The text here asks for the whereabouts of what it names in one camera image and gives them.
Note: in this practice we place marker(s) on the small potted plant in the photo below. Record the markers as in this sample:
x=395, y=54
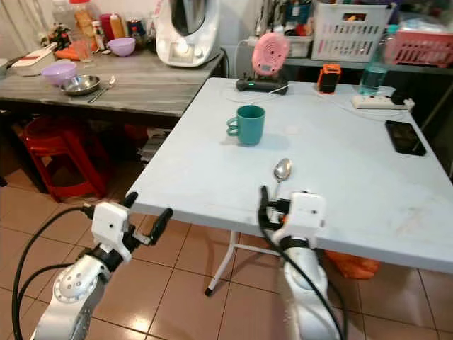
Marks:
x=59, y=35

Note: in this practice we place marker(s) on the white folding table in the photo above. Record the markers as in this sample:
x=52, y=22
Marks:
x=340, y=170

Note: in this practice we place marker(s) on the large purple bowl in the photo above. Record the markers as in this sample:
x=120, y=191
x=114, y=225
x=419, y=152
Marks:
x=58, y=73

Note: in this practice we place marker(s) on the pink plastic basket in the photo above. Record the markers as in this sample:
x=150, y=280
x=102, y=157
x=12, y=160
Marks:
x=421, y=49

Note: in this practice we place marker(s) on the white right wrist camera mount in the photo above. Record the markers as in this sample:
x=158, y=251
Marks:
x=304, y=212

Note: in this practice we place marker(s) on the grey marble counter table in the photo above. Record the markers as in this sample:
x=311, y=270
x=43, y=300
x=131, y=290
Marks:
x=156, y=85

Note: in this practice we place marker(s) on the pink round device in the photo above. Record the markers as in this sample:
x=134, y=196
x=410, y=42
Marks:
x=270, y=53

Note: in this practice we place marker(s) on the white box with red stripe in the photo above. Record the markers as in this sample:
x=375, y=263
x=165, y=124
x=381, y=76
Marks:
x=32, y=61

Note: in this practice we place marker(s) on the orange and black device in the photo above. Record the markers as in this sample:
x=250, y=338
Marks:
x=329, y=78

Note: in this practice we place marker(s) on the teal mug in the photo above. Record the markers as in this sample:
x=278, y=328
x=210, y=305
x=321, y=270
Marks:
x=249, y=125

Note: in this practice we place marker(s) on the red plastic stool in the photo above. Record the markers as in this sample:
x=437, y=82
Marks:
x=60, y=142

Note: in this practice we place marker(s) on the clear jar with red lid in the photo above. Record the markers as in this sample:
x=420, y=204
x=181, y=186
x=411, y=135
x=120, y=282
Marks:
x=83, y=18

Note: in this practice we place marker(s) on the clear green water bottle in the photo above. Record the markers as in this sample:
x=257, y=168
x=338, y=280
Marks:
x=375, y=71

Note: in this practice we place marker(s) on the white kitchen machine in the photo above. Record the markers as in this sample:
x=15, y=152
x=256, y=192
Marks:
x=187, y=39

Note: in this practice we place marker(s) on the white power strip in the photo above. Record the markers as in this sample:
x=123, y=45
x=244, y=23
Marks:
x=379, y=103

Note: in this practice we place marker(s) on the black base with green light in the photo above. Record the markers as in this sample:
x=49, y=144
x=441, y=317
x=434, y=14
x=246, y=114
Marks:
x=262, y=86

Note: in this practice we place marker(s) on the long steel spoon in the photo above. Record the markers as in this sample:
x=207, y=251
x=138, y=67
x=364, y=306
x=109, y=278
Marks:
x=102, y=89

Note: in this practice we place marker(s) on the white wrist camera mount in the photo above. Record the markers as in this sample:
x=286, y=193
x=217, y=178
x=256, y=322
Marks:
x=110, y=223
x=304, y=212

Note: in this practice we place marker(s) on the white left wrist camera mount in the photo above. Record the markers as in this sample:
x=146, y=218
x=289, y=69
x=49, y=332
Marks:
x=110, y=223

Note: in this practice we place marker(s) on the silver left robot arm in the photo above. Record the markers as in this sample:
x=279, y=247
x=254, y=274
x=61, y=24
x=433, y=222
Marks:
x=74, y=287

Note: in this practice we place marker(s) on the orange plastic bag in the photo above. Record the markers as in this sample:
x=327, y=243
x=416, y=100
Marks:
x=354, y=264

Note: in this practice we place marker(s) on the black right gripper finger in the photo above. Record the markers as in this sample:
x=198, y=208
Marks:
x=265, y=209

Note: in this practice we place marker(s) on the orange sauce bottle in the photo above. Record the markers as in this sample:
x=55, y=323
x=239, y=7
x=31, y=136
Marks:
x=117, y=26

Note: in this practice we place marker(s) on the red bottle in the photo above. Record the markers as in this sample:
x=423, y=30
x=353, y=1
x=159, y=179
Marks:
x=106, y=27

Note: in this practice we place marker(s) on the clear drinking glass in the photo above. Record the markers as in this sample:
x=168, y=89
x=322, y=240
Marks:
x=84, y=52

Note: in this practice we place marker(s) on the steel bowl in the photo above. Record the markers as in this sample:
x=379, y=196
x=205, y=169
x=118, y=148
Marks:
x=81, y=86

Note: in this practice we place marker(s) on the small purple bowl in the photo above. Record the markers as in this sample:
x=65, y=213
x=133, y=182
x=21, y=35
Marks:
x=121, y=47

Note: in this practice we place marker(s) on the white plastic basket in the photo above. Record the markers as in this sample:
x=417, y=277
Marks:
x=350, y=35

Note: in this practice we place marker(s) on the black smartphone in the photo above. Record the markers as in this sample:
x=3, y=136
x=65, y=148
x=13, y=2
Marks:
x=405, y=137

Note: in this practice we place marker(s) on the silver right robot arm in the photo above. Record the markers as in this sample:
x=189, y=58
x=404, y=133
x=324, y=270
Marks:
x=308, y=297

